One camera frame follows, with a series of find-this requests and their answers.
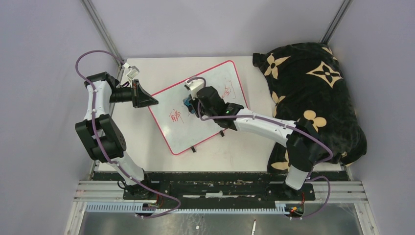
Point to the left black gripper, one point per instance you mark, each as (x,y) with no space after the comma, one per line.
(140,98)

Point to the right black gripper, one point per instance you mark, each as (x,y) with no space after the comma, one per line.
(195,104)

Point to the blue whiteboard eraser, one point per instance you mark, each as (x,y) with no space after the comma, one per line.
(187,103)

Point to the red framed whiteboard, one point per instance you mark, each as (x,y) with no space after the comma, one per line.
(180,128)

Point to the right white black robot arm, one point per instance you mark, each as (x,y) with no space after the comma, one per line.
(298,137)

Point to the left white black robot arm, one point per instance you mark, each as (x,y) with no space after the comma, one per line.
(98,132)

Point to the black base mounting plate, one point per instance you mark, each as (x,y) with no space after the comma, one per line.
(167,186)

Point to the black floral plush blanket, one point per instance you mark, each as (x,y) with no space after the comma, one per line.
(305,82)

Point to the white marker pen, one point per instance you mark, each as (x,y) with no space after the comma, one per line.
(253,227)

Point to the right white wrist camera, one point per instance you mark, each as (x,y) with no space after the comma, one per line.
(193,85)

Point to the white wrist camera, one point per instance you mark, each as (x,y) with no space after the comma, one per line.
(132,72)
(193,85)

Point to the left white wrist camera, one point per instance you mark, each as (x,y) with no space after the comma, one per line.
(132,72)

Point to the left aluminium corner post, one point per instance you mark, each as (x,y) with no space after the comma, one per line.
(100,27)

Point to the aluminium corner post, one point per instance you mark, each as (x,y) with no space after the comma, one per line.
(336,21)
(100,27)

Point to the blue toothed cable duct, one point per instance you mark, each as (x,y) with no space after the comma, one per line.
(124,207)

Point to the right aluminium corner post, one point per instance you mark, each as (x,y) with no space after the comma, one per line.
(336,21)

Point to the aluminium frame rails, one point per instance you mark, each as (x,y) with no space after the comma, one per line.
(322,194)

